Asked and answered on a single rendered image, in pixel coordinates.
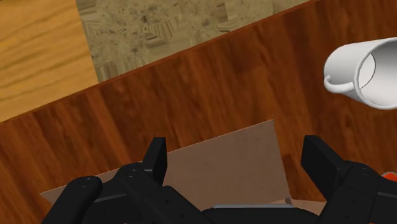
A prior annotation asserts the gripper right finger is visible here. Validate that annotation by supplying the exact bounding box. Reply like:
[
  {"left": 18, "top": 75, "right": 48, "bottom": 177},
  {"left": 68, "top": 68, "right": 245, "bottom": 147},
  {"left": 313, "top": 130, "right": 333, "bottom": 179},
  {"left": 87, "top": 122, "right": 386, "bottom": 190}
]
[{"left": 300, "top": 134, "right": 397, "bottom": 224}]

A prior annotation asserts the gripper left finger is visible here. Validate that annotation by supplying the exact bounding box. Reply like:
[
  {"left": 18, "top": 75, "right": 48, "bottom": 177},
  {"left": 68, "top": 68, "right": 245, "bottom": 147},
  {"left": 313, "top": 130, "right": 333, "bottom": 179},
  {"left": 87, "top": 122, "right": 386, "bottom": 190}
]
[{"left": 41, "top": 136, "right": 215, "bottom": 224}]

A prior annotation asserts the brown cardboard box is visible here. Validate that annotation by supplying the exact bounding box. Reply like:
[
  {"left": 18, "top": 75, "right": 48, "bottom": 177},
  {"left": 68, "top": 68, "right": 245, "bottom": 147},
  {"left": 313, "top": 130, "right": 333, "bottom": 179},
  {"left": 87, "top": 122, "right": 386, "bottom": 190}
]
[{"left": 39, "top": 118, "right": 326, "bottom": 215}]

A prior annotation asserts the white mug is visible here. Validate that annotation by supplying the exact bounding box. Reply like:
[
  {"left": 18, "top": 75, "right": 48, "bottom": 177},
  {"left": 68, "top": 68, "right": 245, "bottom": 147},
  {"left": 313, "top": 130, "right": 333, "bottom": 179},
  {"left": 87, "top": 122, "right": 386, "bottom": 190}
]
[{"left": 323, "top": 37, "right": 397, "bottom": 111}]

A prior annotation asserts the light wooden furniture panel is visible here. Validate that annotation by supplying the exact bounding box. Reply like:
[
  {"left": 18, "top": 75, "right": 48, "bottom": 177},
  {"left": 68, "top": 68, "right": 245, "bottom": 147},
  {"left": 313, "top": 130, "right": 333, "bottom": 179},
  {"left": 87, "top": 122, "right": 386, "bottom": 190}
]
[{"left": 0, "top": 0, "right": 99, "bottom": 122}]

